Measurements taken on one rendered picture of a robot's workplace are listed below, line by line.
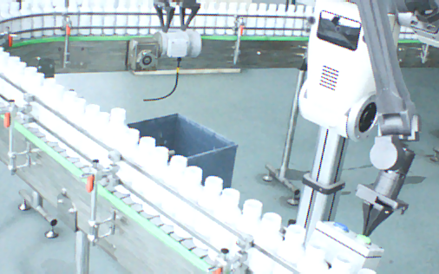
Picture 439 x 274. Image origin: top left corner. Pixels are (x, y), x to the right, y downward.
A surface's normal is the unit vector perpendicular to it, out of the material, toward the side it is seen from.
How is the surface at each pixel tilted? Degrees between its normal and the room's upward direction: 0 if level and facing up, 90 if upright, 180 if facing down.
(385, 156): 70
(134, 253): 90
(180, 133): 90
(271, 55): 91
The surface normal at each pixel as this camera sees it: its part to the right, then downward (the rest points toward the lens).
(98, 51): 0.43, 0.40
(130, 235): -0.72, 0.19
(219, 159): 0.68, 0.37
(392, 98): -0.50, 0.42
